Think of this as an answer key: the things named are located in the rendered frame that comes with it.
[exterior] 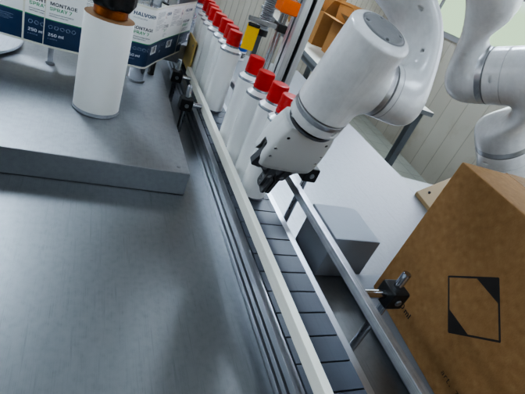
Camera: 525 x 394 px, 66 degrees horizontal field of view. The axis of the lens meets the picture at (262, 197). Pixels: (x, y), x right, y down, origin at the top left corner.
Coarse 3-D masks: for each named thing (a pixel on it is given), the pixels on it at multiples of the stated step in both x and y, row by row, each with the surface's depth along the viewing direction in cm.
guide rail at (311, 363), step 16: (192, 80) 108; (208, 112) 93; (208, 128) 90; (224, 144) 83; (224, 160) 78; (240, 192) 70; (240, 208) 69; (256, 224) 63; (256, 240) 62; (272, 256) 58; (272, 272) 56; (272, 288) 55; (288, 304) 51; (288, 320) 51; (304, 336) 48; (304, 352) 47; (304, 368) 46; (320, 368) 45; (320, 384) 43
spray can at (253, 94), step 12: (264, 72) 73; (264, 84) 74; (252, 96) 75; (264, 96) 75; (240, 108) 78; (252, 108) 76; (240, 120) 78; (240, 132) 78; (228, 144) 81; (240, 144) 79
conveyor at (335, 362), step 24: (192, 96) 108; (216, 120) 100; (240, 216) 70; (264, 216) 73; (288, 240) 69; (288, 264) 64; (288, 288) 59; (312, 288) 61; (312, 312) 57; (288, 336) 52; (312, 336) 54; (336, 336) 55; (336, 360) 51; (336, 384) 48; (360, 384) 50
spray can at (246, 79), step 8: (256, 56) 81; (248, 64) 81; (256, 64) 80; (248, 72) 81; (256, 72) 81; (240, 80) 82; (248, 80) 81; (240, 88) 83; (232, 96) 85; (240, 96) 83; (232, 104) 85; (240, 104) 84; (232, 112) 85; (224, 120) 87; (232, 120) 86; (224, 128) 88; (232, 128) 87; (224, 136) 88
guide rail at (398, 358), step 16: (288, 176) 71; (304, 192) 68; (304, 208) 65; (320, 224) 61; (320, 240) 60; (336, 256) 56; (352, 272) 54; (352, 288) 52; (368, 304) 50; (368, 320) 49; (384, 336) 46; (400, 352) 45; (400, 368) 44; (416, 384) 42
